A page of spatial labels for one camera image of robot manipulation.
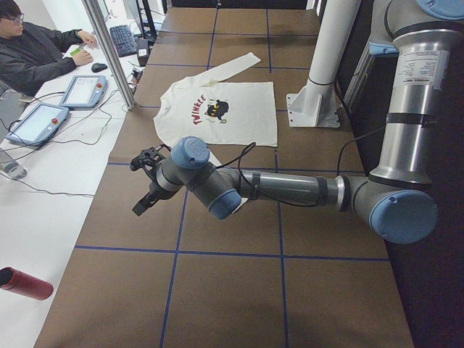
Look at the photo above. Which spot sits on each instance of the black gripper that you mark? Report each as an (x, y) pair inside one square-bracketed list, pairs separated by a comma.
[(153, 188)]

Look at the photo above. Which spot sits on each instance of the cream long sleeve cat shirt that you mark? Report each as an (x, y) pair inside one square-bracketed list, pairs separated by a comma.
[(206, 109)]

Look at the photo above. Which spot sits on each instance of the clear water bottle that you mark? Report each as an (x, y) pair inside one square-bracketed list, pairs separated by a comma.
[(11, 167)]

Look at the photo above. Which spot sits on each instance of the far blue teach pendant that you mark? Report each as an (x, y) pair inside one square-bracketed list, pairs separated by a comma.
[(84, 92)]

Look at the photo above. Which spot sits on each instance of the blue teach pendant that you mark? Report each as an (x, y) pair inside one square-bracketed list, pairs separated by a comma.
[(39, 125), (84, 92)]

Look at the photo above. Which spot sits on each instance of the near blue teach pendant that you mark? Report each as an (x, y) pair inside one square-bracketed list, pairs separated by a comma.
[(39, 125)]

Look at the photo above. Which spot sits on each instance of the red cylindrical bottle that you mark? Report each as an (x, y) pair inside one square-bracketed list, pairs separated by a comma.
[(24, 284)]

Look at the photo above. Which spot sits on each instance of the black computer mouse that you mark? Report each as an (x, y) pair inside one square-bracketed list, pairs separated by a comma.
[(98, 67)]

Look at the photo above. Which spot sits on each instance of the brown paper table cover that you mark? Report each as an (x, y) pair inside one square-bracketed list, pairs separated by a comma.
[(270, 275)]

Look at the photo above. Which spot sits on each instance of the small black box device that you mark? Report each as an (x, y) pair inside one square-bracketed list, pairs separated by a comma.
[(143, 51)]

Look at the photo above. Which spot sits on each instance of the black keyboard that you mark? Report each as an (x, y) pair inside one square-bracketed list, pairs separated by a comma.
[(123, 40)]

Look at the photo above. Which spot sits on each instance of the green small object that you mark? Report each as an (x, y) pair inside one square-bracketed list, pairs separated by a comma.
[(77, 50)]

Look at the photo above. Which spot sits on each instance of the person in black jacket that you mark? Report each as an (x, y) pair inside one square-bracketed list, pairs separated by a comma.
[(32, 55)]

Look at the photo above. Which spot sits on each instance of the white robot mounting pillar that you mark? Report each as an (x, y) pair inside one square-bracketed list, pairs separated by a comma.
[(315, 104)]

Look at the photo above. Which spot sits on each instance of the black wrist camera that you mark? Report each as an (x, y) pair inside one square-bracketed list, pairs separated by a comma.
[(149, 160)]

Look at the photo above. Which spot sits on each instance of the aluminium frame post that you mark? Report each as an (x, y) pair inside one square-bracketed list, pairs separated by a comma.
[(98, 24)]

